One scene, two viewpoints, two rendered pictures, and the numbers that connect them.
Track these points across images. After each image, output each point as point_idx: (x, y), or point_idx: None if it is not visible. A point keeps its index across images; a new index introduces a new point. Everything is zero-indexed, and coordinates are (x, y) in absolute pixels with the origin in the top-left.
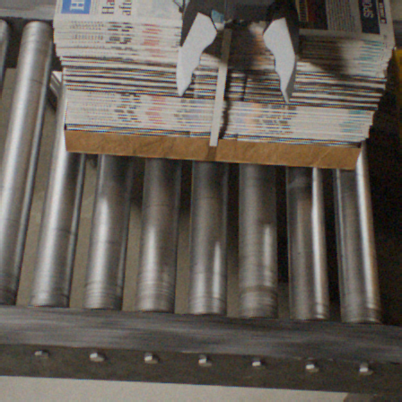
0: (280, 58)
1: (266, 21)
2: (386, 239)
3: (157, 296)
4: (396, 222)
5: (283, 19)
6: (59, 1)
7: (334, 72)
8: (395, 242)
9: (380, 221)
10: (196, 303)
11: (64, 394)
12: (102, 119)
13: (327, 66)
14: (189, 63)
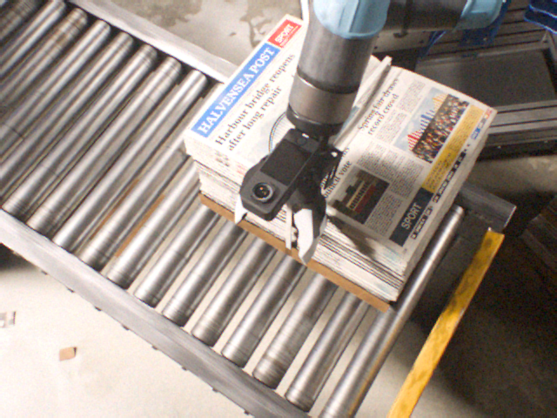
0: (302, 235)
1: (265, 220)
2: (500, 325)
3: (205, 329)
4: (516, 317)
5: (310, 211)
6: (195, 119)
7: (364, 252)
8: (506, 331)
9: (505, 310)
10: (227, 347)
11: None
12: (221, 198)
13: (360, 246)
14: (242, 207)
